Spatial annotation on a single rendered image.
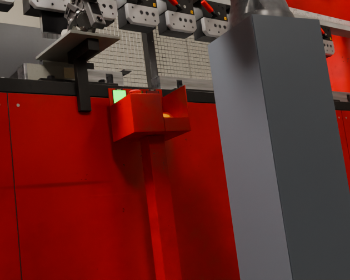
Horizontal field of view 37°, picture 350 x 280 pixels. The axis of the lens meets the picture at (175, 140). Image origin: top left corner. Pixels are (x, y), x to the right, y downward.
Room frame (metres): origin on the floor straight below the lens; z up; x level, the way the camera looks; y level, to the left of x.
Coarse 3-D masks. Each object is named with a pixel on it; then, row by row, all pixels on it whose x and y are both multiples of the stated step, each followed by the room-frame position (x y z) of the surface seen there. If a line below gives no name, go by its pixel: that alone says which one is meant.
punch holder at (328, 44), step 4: (324, 28) 2.76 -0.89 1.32; (328, 28) 2.78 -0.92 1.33; (324, 32) 2.76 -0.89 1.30; (328, 32) 2.78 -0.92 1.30; (324, 40) 2.74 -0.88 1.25; (328, 40) 2.77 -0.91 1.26; (324, 44) 2.74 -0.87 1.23; (328, 44) 2.76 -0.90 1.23; (332, 44) 2.78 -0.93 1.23; (324, 48) 2.73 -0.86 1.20; (328, 48) 2.76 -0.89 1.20; (332, 48) 2.78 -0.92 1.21; (328, 52) 2.75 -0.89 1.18; (332, 52) 2.77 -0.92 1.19; (328, 56) 2.80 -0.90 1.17
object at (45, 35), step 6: (42, 12) 1.76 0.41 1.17; (42, 18) 1.76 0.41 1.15; (48, 18) 1.77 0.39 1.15; (54, 18) 1.79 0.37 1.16; (60, 18) 1.80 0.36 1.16; (42, 24) 1.75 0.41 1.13; (48, 24) 1.77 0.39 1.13; (54, 24) 1.78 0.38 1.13; (60, 24) 1.80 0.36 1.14; (66, 24) 1.81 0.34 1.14; (42, 30) 1.76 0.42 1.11; (48, 30) 1.77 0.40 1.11; (54, 30) 1.78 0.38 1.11; (60, 30) 1.80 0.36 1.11; (42, 36) 1.76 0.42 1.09; (48, 36) 1.78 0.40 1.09; (54, 36) 1.79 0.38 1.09; (60, 36) 1.80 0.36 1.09
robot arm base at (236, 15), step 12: (240, 0) 1.08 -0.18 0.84; (252, 0) 1.06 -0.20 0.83; (264, 0) 1.05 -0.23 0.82; (276, 0) 1.06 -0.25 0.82; (240, 12) 1.07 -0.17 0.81; (252, 12) 1.05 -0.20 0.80; (264, 12) 1.04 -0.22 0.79; (276, 12) 1.05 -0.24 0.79; (288, 12) 1.07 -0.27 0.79; (228, 24) 1.10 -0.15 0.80
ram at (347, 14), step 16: (192, 0) 2.20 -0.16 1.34; (208, 0) 2.23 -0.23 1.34; (224, 0) 2.29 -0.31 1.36; (288, 0) 2.59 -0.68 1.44; (304, 0) 2.68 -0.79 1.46; (320, 0) 2.77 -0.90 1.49; (336, 0) 2.87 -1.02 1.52; (304, 16) 2.66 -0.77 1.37; (336, 16) 2.85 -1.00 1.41; (336, 32) 2.91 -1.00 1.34
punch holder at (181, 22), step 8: (160, 0) 2.10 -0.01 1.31; (176, 0) 2.11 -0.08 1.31; (184, 0) 2.14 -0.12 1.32; (160, 8) 2.11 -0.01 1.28; (168, 8) 2.08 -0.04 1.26; (176, 8) 2.11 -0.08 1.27; (184, 8) 2.13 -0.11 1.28; (192, 8) 2.16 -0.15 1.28; (160, 16) 2.12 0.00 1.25; (168, 16) 2.07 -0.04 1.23; (176, 16) 2.10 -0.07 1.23; (184, 16) 2.13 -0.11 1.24; (192, 16) 2.15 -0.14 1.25; (160, 24) 2.13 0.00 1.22; (168, 24) 2.08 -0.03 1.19; (176, 24) 2.09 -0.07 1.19; (184, 24) 2.12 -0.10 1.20; (192, 24) 2.15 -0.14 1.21; (160, 32) 2.13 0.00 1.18; (168, 32) 2.12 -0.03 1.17; (176, 32) 2.13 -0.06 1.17; (184, 32) 2.15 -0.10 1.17; (192, 32) 2.16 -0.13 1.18
